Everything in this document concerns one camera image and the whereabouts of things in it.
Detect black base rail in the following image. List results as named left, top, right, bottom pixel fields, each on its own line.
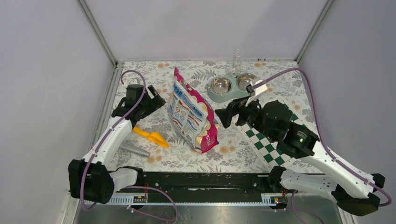
left=120, top=172, right=284, bottom=204

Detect grey metal cylinder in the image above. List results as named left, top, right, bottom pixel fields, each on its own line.
left=119, top=142, right=150, bottom=158

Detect clear plastic bottle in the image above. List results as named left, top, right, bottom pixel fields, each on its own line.
left=230, top=49, right=243, bottom=77

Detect green white checkerboard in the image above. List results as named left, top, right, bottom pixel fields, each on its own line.
left=237, top=98, right=313, bottom=172

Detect green double pet bowl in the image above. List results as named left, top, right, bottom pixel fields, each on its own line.
left=206, top=73, right=257, bottom=103

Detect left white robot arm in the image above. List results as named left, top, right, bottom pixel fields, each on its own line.
left=68, top=84, right=165, bottom=204

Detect orange plastic scoop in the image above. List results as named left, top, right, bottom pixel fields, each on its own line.
left=133, top=127, right=169, bottom=148

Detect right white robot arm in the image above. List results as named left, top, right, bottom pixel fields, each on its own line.
left=215, top=98, right=385, bottom=216

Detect pink pet food bag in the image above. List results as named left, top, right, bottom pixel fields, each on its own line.
left=168, top=68, right=219, bottom=154

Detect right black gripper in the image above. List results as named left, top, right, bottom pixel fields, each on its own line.
left=213, top=91, right=276, bottom=140

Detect floral table mat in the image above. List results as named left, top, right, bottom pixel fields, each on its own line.
left=106, top=60, right=324, bottom=175

